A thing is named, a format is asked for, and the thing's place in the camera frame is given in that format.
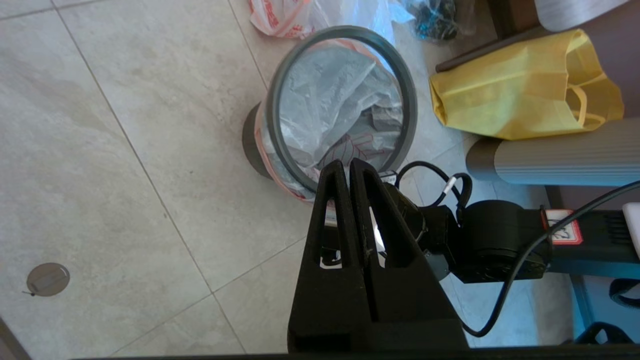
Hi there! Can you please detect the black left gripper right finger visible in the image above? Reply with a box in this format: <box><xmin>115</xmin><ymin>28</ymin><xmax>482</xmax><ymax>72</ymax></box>
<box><xmin>348</xmin><ymin>158</ymin><xmax>470</xmax><ymax>351</ymax></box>

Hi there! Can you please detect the clear crumpled plastic bag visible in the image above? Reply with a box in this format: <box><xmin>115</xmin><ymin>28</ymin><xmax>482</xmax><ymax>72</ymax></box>
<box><xmin>400</xmin><ymin>0</ymin><xmax>478</xmax><ymax>43</ymax></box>

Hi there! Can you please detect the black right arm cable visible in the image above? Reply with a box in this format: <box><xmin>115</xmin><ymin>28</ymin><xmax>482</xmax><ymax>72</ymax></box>
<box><xmin>395</xmin><ymin>160</ymin><xmax>640</xmax><ymax>339</ymax></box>

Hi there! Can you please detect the grey bin rim ring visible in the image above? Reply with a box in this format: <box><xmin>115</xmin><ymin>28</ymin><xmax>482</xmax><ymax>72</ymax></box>
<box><xmin>264</xmin><ymin>25</ymin><xmax>419</xmax><ymax>195</ymax></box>

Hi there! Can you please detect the dark cable bundle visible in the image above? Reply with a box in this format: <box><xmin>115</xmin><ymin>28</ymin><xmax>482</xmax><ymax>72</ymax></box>
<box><xmin>414</xmin><ymin>0</ymin><xmax>460</xmax><ymax>42</ymax></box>

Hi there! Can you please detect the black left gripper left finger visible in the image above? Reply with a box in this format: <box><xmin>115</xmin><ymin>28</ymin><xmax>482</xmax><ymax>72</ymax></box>
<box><xmin>287</xmin><ymin>159</ymin><xmax>372</xmax><ymax>352</ymax></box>

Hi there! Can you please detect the white red-drawstring trash bag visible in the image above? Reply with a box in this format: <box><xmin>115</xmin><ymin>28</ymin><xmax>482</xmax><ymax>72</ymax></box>
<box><xmin>248</xmin><ymin>0</ymin><xmax>417</xmax><ymax>42</ymax></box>

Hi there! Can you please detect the round metal floor drain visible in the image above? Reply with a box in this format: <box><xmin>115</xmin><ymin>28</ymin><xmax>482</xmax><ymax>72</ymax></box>
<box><xmin>22</xmin><ymin>262</ymin><xmax>71</xmax><ymax>298</ymax></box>

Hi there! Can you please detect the white ribbed bin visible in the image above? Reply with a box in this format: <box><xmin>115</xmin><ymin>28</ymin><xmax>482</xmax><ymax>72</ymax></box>
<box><xmin>465</xmin><ymin>117</ymin><xmax>640</xmax><ymax>187</ymax></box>

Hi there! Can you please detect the yellow non-woven shopping bag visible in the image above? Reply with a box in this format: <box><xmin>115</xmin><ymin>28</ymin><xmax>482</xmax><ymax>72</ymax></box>
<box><xmin>429</xmin><ymin>28</ymin><xmax>625</xmax><ymax>141</ymax></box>

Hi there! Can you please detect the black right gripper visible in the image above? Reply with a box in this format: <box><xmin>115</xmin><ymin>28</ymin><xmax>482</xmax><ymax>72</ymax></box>
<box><xmin>320</xmin><ymin>226</ymin><xmax>346</xmax><ymax>268</ymax></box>

